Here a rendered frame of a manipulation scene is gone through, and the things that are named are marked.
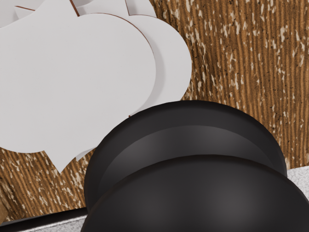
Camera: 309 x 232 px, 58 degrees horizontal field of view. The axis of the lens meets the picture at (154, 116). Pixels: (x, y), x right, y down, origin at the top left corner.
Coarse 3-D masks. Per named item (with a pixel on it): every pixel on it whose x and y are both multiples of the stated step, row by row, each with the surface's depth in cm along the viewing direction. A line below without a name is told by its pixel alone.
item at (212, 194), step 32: (192, 128) 5; (128, 160) 5; (160, 160) 5; (192, 160) 4; (224, 160) 4; (256, 160) 5; (128, 192) 4; (160, 192) 4; (192, 192) 4; (224, 192) 4; (256, 192) 4; (288, 192) 4; (96, 224) 4; (128, 224) 4; (160, 224) 4; (192, 224) 4; (224, 224) 4; (256, 224) 4; (288, 224) 4
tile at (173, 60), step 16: (96, 0) 19; (112, 0) 19; (128, 16) 20; (144, 16) 20; (144, 32) 20; (160, 32) 20; (176, 32) 20; (160, 48) 20; (176, 48) 20; (160, 64) 21; (176, 64) 21; (160, 80) 21; (176, 80) 21; (160, 96) 22; (176, 96) 22
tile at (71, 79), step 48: (48, 0) 18; (0, 48) 19; (48, 48) 19; (96, 48) 20; (144, 48) 20; (0, 96) 21; (48, 96) 21; (96, 96) 21; (144, 96) 21; (0, 144) 22; (48, 144) 22; (96, 144) 22
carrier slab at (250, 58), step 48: (192, 0) 22; (240, 0) 22; (288, 0) 23; (192, 48) 24; (240, 48) 24; (288, 48) 24; (192, 96) 26; (240, 96) 26; (288, 96) 26; (288, 144) 28; (0, 192) 29; (48, 192) 29
